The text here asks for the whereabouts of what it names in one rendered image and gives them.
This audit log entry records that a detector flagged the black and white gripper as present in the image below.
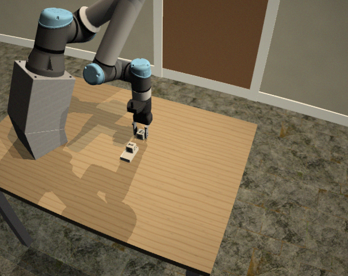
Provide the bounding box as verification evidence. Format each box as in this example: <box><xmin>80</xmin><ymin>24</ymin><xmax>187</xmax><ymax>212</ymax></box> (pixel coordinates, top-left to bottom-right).
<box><xmin>127</xmin><ymin>88</ymin><xmax>152</xmax><ymax>138</ymax></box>

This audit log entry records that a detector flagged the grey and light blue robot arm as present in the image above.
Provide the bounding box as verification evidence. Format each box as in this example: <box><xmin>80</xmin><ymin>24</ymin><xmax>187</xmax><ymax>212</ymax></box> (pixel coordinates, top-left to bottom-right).
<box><xmin>25</xmin><ymin>0</ymin><xmax>151</xmax><ymax>93</ymax></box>

